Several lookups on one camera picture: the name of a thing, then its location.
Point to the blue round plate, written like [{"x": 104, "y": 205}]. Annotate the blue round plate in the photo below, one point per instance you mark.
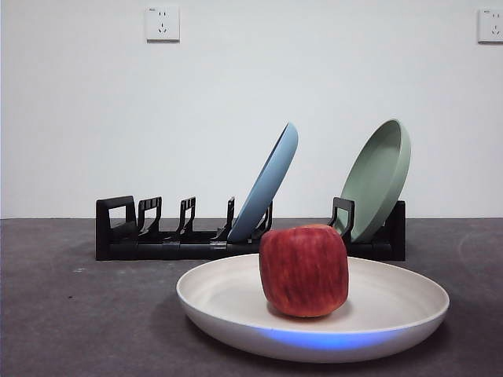
[{"x": 271, "y": 180}]

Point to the green round plate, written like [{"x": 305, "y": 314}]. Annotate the green round plate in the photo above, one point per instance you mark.
[{"x": 379, "y": 180}]

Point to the pale yellow round plate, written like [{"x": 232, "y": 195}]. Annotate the pale yellow round plate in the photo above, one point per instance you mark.
[{"x": 220, "y": 290}]

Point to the red apple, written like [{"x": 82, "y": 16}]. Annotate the red apple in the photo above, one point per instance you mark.
[{"x": 304, "y": 271}]

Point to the black plate rack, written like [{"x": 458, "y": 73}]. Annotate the black plate rack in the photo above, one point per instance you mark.
[{"x": 157, "y": 251}]

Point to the white wall socket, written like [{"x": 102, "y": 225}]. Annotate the white wall socket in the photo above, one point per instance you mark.
[
  {"x": 163, "y": 24},
  {"x": 492, "y": 26}
]

